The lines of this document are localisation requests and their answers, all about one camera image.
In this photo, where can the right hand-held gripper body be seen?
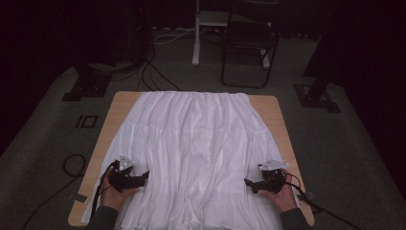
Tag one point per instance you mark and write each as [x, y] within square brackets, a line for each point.
[271, 180]

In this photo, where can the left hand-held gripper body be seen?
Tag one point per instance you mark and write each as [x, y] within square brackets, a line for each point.
[123, 177]

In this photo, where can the person's right hand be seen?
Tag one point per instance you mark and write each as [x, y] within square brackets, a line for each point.
[282, 198]

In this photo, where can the person's left hand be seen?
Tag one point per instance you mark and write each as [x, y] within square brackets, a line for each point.
[116, 198]

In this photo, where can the grey tape strip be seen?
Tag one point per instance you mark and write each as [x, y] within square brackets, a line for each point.
[78, 197]

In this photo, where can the black stand with flat base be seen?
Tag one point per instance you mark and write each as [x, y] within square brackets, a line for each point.
[316, 96]
[87, 86]

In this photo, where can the white metal stand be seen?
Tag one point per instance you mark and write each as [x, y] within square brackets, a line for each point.
[196, 38]

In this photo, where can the black folding chair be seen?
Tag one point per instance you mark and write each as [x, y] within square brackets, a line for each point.
[249, 35]

